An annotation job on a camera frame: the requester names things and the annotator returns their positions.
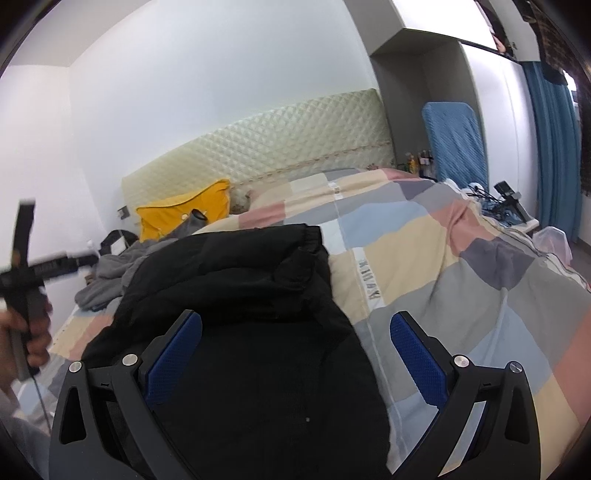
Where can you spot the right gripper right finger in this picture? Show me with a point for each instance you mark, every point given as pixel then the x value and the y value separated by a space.
pixel 486 425

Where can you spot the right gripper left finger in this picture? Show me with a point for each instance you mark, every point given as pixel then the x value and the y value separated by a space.
pixel 105 425

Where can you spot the black puffer jacket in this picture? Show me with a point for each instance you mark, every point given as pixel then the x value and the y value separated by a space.
pixel 279 386

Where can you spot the person's left hand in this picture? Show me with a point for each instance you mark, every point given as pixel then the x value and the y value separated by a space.
pixel 32 337

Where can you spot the grey fleece garment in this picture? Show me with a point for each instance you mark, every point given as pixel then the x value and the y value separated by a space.
pixel 113 273

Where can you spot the black bag on nightstand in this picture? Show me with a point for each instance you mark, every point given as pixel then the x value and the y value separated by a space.
pixel 116 242

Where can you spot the yellow pillow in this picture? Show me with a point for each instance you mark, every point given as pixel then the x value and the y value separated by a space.
pixel 161 217

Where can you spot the colourful checked duvet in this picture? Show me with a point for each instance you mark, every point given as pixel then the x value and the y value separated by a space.
pixel 398 243

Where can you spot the bottles on shelf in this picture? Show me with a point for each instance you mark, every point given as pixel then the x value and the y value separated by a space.
pixel 421 164

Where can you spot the blue towel on chair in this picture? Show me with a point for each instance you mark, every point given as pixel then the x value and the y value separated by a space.
pixel 456 143

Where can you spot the blue curtain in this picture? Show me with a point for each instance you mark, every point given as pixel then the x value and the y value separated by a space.
pixel 559 149

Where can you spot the cream quilted headboard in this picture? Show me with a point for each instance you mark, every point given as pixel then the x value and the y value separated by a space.
pixel 347 130

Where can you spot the grey wardrobe cabinet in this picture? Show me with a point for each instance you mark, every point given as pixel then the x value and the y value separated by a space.
pixel 443 51

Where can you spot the wall socket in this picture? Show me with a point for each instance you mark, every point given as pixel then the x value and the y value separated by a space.
pixel 123 212

